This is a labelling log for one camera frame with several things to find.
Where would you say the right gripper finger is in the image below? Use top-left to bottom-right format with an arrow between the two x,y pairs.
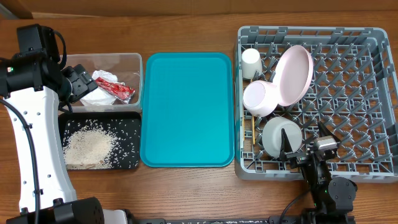
280,128 -> 292,154
317,121 -> 336,139

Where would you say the grey bowl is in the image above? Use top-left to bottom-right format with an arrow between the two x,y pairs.
262,117 -> 302,158

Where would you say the white tissue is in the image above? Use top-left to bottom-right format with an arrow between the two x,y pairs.
80,70 -> 118,106

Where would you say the red snack wrapper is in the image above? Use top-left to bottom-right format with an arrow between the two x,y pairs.
95,77 -> 135,104

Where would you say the pink shallow bowl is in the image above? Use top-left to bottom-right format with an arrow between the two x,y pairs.
243,80 -> 279,117

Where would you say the white rice pile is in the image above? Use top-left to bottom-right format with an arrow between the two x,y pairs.
62,119 -> 140,170

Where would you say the pink plate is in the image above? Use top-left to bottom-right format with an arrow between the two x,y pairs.
272,45 -> 313,106

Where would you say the white cup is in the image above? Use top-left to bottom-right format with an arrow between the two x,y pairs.
241,49 -> 262,80

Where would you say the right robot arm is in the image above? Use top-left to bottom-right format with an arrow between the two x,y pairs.
279,122 -> 358,223

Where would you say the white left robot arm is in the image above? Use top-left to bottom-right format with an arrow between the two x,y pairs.
1,54 -> 135,223

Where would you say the clear plastic waste bin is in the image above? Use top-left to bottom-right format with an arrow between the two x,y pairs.
67,53 -> 144,113

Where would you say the grey dishwasher rack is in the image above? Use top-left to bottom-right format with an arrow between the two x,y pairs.
234,26 -> 397,183

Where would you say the black plastic tray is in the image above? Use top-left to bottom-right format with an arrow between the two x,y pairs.
57,111 -> 142,170

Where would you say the teal serving tray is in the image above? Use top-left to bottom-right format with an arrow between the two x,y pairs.
140,52 -> 235,167

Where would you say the black mounting rail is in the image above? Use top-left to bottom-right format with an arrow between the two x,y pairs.
133,215 -> 356,224

